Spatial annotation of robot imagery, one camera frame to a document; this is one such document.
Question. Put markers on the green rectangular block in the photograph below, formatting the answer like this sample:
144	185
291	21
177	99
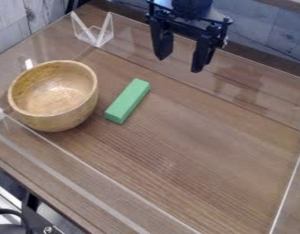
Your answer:
122	106

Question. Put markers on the wooden bowl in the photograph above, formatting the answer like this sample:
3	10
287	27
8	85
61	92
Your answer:
53	96

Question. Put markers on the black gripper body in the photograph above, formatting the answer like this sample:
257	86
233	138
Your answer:
189	16

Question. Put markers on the clear acrylic corner bracket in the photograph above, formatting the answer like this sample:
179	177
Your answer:
92	35

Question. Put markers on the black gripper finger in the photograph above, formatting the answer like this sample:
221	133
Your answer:
161	38
205	46

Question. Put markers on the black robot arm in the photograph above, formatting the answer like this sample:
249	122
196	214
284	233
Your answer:
193	19

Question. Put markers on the black metal table frame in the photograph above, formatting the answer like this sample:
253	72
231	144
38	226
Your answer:
40	226

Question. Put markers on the clear acrylic front wall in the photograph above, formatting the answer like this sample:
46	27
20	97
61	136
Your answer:
102	206

